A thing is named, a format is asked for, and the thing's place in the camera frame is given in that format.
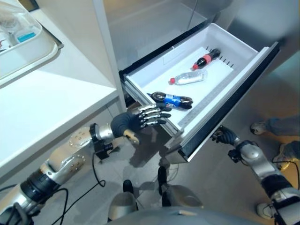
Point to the blue white packet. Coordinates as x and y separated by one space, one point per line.
27 37

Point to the red label cola bottle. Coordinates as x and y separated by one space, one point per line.
206 58

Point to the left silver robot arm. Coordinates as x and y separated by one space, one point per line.
55 164

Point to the stainless steel refrigerator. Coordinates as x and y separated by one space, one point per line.
187 47

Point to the white counter cabinet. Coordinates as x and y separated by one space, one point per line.
51 93

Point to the white refrigerator drawer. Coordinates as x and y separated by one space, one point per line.
199 93

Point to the person's foot white shoe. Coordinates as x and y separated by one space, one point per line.
284 159
259 128
264 210

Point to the robot torso and legs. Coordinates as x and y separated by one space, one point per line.
159 201

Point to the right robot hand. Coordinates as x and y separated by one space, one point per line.
225 135

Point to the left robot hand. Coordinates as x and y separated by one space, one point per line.
125 122

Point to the blue label cola bottle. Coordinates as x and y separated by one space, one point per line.
172 99

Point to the white plastic tray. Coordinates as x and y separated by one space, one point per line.
22 44

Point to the clear water bottle red cap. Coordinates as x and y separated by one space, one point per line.
188 77

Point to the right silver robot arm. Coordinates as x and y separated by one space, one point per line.
267 172

